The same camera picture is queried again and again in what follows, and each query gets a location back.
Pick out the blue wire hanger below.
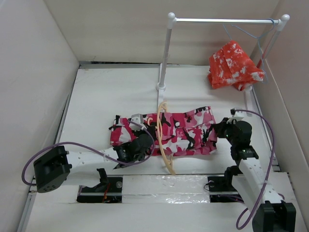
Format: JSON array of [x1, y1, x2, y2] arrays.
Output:
[[222, 18, 277, 84]]

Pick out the orange white patterned garment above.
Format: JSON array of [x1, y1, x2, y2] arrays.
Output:
[[208, 40, 265, 91]]

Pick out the wooden clothes hanger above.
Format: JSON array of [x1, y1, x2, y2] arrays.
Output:
[[156, 101, 176, 175]]

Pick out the pink camouflage trousers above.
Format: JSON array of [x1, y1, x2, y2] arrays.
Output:
[[109, 106, 217, 157]]

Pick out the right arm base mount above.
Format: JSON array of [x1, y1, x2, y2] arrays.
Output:
[[204, 166, 243, 203]]

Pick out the silver foil tape strip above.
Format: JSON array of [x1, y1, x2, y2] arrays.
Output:
[[122, 174, 210, 204]]

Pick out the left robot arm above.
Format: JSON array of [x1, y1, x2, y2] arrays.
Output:
[[33, 132, 154, 193]]

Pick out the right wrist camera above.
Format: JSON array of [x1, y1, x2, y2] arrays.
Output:
[[230, 108, 245, 121]]

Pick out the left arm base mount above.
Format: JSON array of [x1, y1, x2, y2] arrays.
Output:
[[76, 168, 123, 203]]

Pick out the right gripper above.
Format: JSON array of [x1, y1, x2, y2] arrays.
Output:
[[213, 117, 238, 146]]

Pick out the white clothes rack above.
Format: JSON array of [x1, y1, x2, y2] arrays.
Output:
[[156, 13, 290, 105]]

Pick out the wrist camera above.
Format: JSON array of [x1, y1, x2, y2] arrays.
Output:
[[131, 114, 144, 124], [230, 108, 245, 121]]

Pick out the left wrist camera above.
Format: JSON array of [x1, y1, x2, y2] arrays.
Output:
[[131, 114, 144, 124]]

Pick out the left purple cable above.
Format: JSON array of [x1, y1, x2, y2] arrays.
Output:
[[22, 120, 155, 186]]

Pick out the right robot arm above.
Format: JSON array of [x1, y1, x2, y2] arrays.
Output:
[[212, 118, 296, 232]]

